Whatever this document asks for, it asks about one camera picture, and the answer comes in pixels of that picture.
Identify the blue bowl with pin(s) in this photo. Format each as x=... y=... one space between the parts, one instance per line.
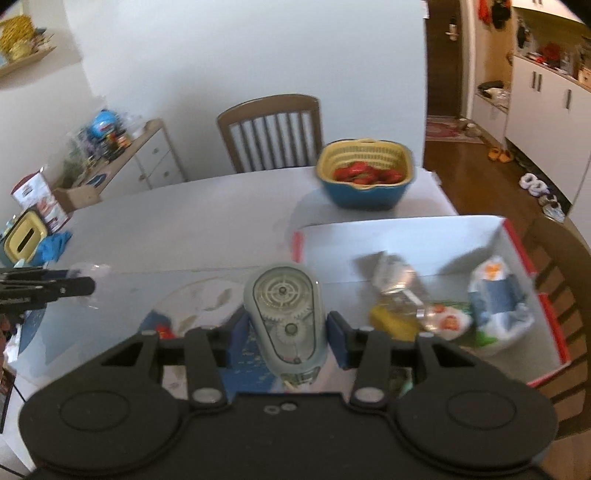
x=364 y=196

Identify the red cardboard box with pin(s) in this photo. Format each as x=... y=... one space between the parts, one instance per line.
x=392 y=240

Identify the pile of red fruit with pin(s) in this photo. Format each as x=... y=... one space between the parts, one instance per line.
x=367 y=174

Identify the red white carton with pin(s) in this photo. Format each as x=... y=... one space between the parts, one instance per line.
x=39 y=198

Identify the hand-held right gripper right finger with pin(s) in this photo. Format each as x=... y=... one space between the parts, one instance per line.
x=337 y=340

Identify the blue cloth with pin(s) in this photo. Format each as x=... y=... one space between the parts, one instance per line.
x=53 y=247

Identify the white packet orange print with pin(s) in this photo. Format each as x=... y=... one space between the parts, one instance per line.
x=491 y=270

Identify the yellow garland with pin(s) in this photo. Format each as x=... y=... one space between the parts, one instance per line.
x=14 y=34

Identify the blue toy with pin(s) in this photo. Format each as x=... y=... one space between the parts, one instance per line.
x=105 y=124

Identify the yellow strainer basket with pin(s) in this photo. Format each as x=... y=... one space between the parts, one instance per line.
x=369 y=150

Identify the white packet red print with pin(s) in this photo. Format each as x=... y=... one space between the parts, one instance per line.
x=448 y=321

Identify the teal correction tape dispenser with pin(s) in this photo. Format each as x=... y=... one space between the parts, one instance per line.
x=286 y=314

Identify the yellow packet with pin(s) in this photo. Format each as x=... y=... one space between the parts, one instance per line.
x=392 y=323

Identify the orange slippers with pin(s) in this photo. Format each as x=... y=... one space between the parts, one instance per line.
x=501 y=154

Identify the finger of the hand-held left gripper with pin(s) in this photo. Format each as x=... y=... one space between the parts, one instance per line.
x=55 y=288

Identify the white fluffy slippers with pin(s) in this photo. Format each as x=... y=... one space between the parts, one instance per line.
x=534 y=184

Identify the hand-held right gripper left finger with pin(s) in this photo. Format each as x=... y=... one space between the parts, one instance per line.
x=238 y=340

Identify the red orange ornament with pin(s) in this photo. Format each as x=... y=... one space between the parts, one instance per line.
x=162 y=330

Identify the white grey tissue packet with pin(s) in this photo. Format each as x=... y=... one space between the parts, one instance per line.
x=501 y=309

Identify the clear plastic bag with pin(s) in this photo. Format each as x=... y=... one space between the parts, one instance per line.
x=395 y=277

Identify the brown wooden door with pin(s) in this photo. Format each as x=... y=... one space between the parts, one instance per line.
x=443 y=69

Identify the wooden wall shelf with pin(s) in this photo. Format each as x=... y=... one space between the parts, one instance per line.
x=32 y=60

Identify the wooden sideboard white drawers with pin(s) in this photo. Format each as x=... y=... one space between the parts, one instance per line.
x=152 y=157

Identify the wooden slat-back chair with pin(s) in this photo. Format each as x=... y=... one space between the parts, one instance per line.
x=268 y=108
x=568 y=277

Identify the red patterned rug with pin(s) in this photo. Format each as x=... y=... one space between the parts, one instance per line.
x=448 y=131

